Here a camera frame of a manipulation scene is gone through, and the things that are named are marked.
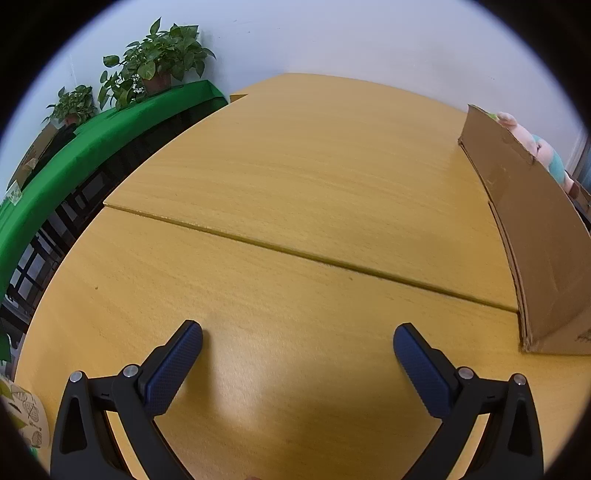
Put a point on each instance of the leaf patterned paper bag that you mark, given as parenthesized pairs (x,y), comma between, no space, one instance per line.
(23,406)

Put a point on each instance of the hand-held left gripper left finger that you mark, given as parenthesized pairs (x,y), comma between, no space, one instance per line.
(171,369)

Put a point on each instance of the small green white card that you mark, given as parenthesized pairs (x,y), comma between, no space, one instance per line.
(13,193)

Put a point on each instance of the wooden desktop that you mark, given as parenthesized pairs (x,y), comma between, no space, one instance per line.
(295,184)

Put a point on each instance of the large potted green plant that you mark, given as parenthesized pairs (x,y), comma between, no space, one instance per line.
(157,55)

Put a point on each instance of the small potted green plant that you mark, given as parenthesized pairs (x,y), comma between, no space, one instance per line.
(74,104)

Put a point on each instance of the small cardboard box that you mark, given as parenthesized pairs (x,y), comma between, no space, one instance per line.
(32,157)

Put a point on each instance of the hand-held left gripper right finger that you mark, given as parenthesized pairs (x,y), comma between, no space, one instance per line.
(422,369)

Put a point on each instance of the black chair frames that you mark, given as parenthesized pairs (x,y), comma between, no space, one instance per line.
(83,194)

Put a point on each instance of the pink pig plush toy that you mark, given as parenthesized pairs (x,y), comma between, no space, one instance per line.
(545,152)

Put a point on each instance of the brown cardboard box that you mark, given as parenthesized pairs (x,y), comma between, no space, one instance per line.
(531,230)

